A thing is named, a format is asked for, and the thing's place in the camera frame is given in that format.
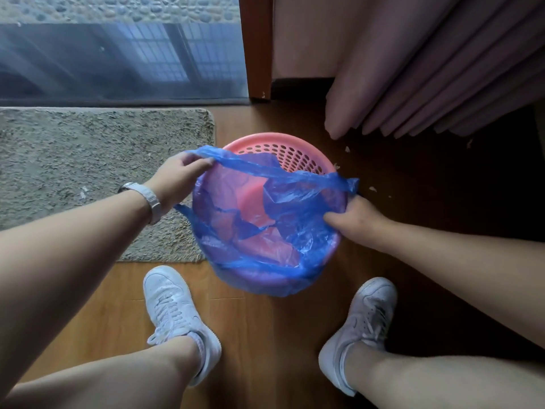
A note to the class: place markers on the person's left hand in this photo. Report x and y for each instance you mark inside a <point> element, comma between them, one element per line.
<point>179,183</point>

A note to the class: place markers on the person's right hand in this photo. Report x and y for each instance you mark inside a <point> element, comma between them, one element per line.
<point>362,221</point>

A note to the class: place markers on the blue plastic trash bag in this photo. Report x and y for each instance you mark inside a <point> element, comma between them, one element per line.
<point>298,212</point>

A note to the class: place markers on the pink plastic waste basket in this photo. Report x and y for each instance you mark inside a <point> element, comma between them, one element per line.
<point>294,155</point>

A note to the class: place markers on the person's left forearm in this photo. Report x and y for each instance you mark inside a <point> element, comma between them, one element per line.
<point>64,259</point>

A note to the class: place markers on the person's right forearm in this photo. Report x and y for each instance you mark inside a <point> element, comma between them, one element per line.
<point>477,272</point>

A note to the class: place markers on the person's white right shoe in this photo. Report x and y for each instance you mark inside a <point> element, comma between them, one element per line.
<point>362,323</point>

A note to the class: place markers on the person's white shoe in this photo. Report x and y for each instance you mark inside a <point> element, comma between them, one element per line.
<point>362,323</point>
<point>174,310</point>

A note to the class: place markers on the person's white left shoe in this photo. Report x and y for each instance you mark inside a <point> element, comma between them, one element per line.
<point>174,310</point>

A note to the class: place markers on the person's right leg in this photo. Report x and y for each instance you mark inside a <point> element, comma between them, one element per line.
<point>447,383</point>

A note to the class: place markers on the person's leg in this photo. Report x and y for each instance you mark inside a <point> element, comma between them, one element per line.
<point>106,379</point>
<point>447,383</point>

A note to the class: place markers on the person's left leg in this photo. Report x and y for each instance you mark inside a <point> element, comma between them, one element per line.
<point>106,379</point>

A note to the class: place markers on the white band smartwatch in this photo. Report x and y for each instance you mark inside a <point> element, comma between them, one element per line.
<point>147,198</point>

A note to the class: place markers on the grey shaggy floor mat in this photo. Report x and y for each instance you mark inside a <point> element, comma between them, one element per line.
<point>85,166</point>

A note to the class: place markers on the small white paper scrap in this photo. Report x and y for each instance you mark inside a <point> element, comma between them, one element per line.
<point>83,192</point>

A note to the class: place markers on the dark polished door threshold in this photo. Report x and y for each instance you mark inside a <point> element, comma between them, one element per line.
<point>127,63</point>

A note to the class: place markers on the pink curtain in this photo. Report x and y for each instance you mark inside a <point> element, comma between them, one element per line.
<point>426,63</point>

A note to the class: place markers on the wooden door frame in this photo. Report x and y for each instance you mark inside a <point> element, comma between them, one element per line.
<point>256,46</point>

